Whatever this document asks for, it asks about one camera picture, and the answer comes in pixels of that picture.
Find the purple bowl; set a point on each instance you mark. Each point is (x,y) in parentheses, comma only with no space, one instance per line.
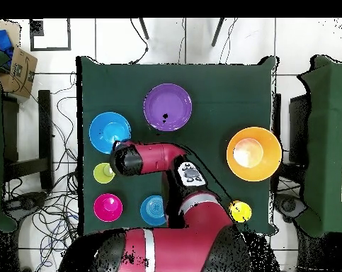
(170,102)

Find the large blue bowl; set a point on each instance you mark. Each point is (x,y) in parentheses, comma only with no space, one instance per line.
(102,127)

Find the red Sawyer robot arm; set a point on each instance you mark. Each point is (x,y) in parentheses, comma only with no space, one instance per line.
(156,158)

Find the small blue bowl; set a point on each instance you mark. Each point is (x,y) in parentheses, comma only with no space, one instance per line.
(152,211)

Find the pale yellow translucent cup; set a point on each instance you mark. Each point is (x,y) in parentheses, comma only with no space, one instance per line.
(100,174)

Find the dark green tablecloth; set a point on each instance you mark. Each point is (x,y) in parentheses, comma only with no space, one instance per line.
(216,82)

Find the small red bowl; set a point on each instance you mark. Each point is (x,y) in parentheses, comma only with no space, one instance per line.
(108,208)

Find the orange yellow cup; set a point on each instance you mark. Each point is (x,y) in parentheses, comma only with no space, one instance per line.
(241,212)

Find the large orange bowl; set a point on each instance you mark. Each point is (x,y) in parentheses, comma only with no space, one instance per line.
(268,167)

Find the black tripod leg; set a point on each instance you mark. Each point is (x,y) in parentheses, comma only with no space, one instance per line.
(144,28)
(217,32)

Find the black metal stand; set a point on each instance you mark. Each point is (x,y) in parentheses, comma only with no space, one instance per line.
(45,127)

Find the dark grey floor device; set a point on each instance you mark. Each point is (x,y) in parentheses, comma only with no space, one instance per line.
(291,205)

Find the black floor device with knob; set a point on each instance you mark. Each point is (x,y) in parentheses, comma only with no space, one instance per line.
(26,202)

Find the cardboard box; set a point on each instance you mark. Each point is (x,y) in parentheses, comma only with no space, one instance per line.
(23,70)

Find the flat cardboard sheet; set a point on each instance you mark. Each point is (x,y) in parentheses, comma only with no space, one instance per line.
(13,28)

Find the blue bag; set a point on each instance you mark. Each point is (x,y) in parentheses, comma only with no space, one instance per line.
(2,38)

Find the black square floor frame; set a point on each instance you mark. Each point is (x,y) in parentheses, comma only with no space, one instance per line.
(50,49)

